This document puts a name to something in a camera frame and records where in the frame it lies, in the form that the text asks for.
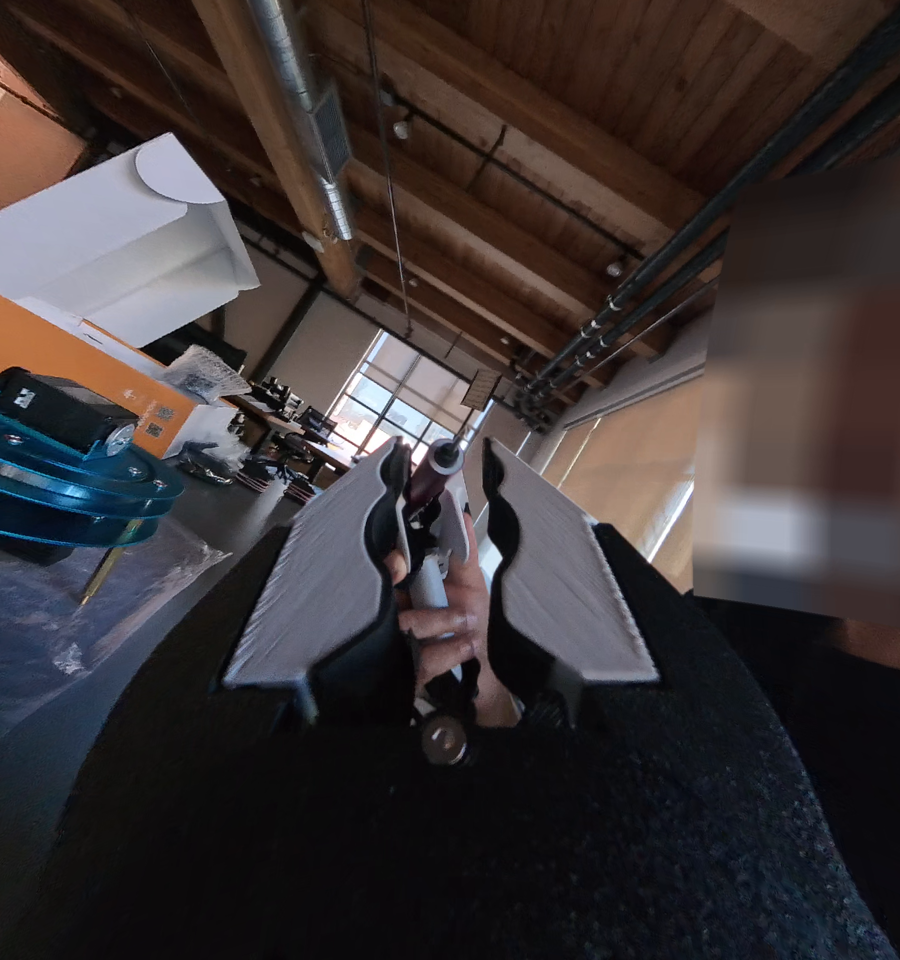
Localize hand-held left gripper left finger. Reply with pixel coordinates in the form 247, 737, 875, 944
221, 437, 415, 726

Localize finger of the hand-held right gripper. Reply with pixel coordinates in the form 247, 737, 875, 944
431, 487, 472, 565

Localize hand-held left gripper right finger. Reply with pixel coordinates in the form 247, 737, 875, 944
482, 437, 661, 729

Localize red electric screwdriver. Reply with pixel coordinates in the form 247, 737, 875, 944
407, 401, 497, 520

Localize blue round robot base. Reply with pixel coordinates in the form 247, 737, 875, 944
0, 386, 186, 569

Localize person's right hand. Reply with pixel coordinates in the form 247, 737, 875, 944
384, 547, 522, 729

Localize large paned window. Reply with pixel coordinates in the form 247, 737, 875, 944
328, 328, 497, 468

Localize beige roller blind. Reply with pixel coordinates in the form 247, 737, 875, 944
538, 373, 704, 565

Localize background office desks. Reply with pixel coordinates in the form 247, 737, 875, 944
228, 375, 364, 502

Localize hanging ceiling panel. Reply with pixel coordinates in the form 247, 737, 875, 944
463, 369, 505, 411

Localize black parts bag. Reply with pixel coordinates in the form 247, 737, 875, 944
174, 440, 238, 486

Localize brass standoff rod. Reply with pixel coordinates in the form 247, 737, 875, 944
78, 545, 126, 608

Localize clear bubble wrap bag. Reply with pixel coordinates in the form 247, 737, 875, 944
165, 343, 253, 400

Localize clear plastic sheet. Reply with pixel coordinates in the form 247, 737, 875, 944
0, 517, 231, 768

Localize black servo motor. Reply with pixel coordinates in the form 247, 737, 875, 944
0, 366, 140, 456

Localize orange cardboard box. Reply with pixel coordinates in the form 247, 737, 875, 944
0, 279, 200, 460

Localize white open cardboard box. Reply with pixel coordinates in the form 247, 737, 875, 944
0, 132, 262, 351

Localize black ceiling pipes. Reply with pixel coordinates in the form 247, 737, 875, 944
513, 0, 900, 432

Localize silver ventilation duct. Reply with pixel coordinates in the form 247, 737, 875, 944
246, 0, 356, 243

